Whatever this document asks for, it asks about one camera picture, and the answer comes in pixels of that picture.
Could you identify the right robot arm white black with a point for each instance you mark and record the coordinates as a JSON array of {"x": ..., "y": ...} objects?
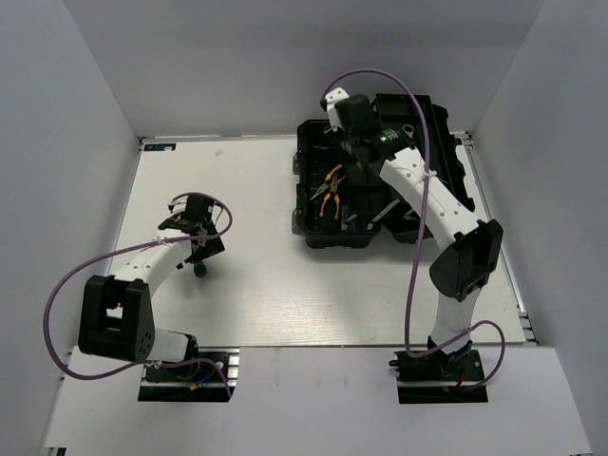
[{"x": 469, "y": 247}]

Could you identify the long silver ratchet wrench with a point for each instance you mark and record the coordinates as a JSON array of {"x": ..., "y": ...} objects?
[{"x": 410, "y": 132}]

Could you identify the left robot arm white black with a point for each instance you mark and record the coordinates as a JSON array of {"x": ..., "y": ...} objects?
[{"x": 117, "y": 319}]

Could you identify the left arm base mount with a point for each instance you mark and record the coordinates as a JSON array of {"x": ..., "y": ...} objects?
[{"x": 197, "y": 383}]

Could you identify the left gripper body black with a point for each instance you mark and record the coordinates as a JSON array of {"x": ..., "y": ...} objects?
[{"x": 212, "y": 246}]

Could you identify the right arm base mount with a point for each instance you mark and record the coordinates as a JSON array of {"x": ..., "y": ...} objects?
[{"x": 430, "y": 380}]

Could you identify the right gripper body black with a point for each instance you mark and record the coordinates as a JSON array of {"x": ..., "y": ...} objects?
[{"x": 344, "y": 143}]

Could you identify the blue label sticker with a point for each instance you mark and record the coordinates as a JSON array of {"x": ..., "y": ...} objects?
[{"x": 159, "y": 147}]

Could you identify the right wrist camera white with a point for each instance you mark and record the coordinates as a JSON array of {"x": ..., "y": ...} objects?
[{"x": 329, "y": 102}]

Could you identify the yellow black needle-nose pliers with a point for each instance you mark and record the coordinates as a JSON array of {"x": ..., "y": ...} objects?
[{"x": 331, "y": 180}]

